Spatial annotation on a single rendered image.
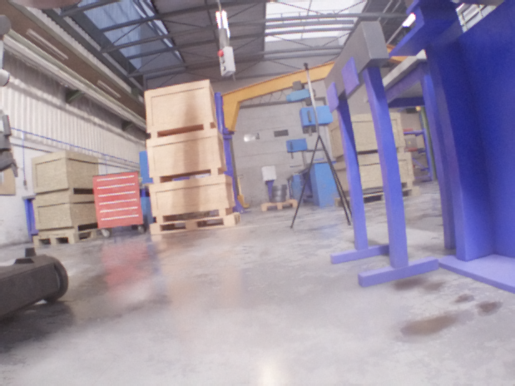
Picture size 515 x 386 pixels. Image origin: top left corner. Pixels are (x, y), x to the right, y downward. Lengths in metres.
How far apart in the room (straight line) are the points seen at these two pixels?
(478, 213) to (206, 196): 3.90
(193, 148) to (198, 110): 0.56
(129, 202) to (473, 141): 4.61
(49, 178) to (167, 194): 1.87
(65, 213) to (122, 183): 1.00
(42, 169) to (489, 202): 5.23
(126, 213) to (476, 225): 4.61
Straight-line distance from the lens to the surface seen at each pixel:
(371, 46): 1.15
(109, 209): 5.16
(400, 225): 1.16
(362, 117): 5.20
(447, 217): 1.53
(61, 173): 5.16
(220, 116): 8.30
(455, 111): 1.24
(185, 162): 4.79
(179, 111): 4.97
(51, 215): 5.26
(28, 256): 1.46
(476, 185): 1.26
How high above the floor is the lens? 0.35
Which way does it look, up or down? 3 degrees up
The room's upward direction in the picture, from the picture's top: 7 degrees counter-clockwise
